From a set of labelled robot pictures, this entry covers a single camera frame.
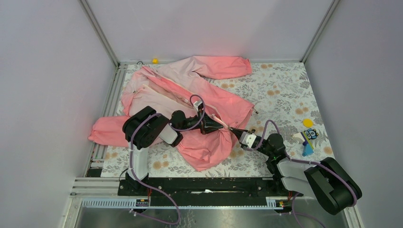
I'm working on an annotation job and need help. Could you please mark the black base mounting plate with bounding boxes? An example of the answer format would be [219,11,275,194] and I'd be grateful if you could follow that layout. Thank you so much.
[117,177,296,207]

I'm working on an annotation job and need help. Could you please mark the grey slotted cable duct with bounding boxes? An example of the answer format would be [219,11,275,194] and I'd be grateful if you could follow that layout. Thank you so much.
[82,198,283,210]

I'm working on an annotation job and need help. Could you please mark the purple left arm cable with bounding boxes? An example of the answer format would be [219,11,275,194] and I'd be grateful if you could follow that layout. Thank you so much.
[128,95,207,226]

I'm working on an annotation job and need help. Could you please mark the pink zip-up jacket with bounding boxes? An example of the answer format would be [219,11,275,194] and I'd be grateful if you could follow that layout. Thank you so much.
[89,56,254,171]

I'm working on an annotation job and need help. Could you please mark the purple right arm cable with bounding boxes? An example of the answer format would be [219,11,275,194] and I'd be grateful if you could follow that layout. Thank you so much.
[245,120,358,228]

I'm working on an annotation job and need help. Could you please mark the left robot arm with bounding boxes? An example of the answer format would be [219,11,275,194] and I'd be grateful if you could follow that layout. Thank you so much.
[122,104,224,195]

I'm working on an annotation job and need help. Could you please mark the yellow round disc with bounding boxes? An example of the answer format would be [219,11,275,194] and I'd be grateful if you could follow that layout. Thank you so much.
[302,119,314,128]

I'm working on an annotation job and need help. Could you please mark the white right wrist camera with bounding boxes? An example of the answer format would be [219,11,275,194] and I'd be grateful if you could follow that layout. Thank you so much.
[239,133,257,149]

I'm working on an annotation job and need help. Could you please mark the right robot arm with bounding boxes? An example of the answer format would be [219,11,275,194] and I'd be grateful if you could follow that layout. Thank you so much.
[230,128,363,215]

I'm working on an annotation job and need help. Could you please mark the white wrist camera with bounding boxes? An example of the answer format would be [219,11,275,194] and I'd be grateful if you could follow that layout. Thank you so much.
[193,100,204,112]
[239,133,257,149]

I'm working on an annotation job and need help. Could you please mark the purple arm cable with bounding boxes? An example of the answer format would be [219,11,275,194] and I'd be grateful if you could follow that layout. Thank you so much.
[128,95,207,226]
[245,120,358,228]

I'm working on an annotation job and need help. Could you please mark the cartoon sticker toy block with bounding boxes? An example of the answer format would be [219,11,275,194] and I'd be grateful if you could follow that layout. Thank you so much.
[292,128,319,157]

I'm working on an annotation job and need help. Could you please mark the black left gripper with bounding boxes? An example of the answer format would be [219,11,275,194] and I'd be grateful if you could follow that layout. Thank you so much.
[179,109,223,135]

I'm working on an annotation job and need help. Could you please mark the floral patterned table mat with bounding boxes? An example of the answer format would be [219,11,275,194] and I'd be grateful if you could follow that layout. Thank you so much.
[100,62,341,179]

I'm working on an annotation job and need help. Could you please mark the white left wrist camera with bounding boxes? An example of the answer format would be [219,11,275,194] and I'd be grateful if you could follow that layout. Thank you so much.
[193,100,204,112]

